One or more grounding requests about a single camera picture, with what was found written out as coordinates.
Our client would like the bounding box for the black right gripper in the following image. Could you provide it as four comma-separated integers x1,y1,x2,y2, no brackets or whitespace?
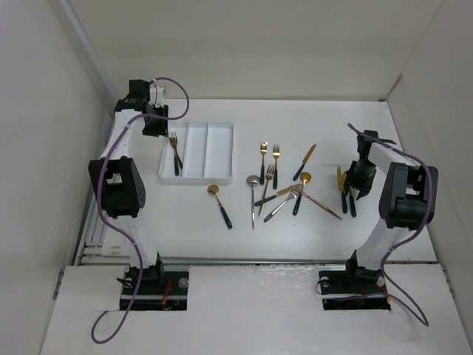
344,159,378,199

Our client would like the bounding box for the gold knife green handle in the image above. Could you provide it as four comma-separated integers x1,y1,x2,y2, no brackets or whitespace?
293,144,317,181
344,190,357,217
337,166,348,214
254,184,302,206

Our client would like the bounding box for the gold spoon green handle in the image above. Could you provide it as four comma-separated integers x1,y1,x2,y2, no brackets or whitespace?
293,172,311,216
207,185,233,229

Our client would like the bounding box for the silver spoon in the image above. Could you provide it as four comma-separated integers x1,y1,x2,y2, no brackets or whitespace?
246,175,260,229

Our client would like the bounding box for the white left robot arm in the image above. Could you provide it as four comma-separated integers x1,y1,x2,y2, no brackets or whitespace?
88,94,167,294

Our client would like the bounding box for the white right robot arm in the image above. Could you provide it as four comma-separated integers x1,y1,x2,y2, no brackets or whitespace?
342,130,438,293

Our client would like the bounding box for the gold fork in tray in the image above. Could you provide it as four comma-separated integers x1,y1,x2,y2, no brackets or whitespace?
169,132,181,176

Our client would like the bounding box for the copper fork in tray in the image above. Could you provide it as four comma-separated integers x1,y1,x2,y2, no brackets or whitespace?
170,137,183,169

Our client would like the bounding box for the white cutlery tray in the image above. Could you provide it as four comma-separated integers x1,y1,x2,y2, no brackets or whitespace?
158,121,234,186

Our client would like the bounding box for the copper knife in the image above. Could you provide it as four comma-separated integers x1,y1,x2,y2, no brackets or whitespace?
302,192,342,220

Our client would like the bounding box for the silver fork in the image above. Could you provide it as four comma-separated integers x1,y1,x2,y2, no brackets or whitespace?
263,190,299,223

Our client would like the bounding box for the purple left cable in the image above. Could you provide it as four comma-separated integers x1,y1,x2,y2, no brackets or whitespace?
90,76,190,345

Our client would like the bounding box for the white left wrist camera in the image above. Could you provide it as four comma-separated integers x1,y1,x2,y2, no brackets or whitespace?
149,82,166,108

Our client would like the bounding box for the gold fork green handle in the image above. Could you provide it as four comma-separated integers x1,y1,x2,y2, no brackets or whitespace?
273,144,280,189
259,141,268,185

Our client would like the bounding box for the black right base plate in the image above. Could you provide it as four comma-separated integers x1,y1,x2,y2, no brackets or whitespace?
319,270,391,311

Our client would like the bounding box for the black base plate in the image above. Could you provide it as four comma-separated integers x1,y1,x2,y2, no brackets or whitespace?
117,267,190,311
319,270,391,311

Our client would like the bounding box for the aluminium rail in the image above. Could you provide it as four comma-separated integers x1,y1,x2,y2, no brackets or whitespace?
72,190,106,266

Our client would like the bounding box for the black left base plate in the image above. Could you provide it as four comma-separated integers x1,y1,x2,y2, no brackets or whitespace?
117,267,190,311

